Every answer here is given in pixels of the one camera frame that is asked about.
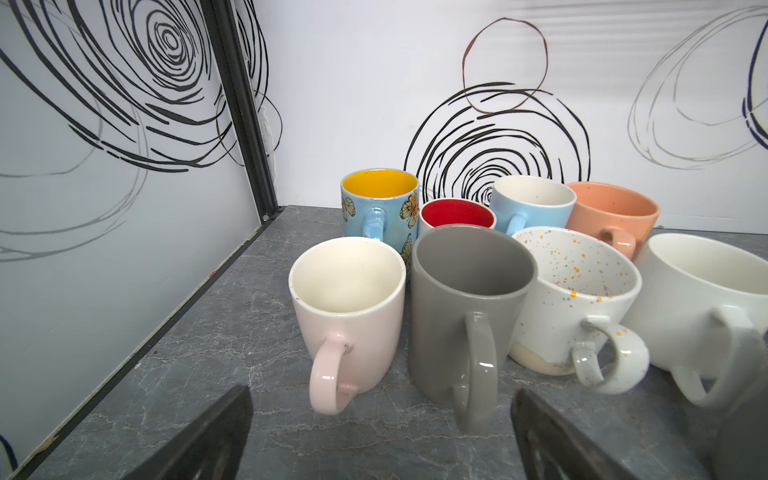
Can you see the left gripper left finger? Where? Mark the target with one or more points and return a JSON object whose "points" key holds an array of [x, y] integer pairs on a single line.
{"points": [[210, 447]]}

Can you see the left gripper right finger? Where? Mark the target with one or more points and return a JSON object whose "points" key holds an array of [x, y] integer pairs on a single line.
{"points": [[552, 448]]}

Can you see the large grey mug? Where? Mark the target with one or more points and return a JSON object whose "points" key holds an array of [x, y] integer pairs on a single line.
{"points": [[468, 287]]}

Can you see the white mug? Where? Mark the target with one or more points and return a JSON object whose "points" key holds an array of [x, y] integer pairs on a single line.
{"points": [[702, 313]]}

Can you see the pink mug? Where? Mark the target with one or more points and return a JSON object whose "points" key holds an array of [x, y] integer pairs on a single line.
{"points": [[348, 295]]}

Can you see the peach mug cream base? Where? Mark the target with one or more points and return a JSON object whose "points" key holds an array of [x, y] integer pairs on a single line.
{"points": [[621, 217]]}

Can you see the light blue mug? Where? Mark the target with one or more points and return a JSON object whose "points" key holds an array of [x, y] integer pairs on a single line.
{"points": [[523, 201]]}

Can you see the cream mug red inside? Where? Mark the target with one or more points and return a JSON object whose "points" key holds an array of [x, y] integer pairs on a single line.
{"points": [[450, 211]]}

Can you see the blue patterned mug yellow inside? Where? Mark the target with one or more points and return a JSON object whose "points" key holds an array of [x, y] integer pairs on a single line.
{"points": [[382, 204]]}

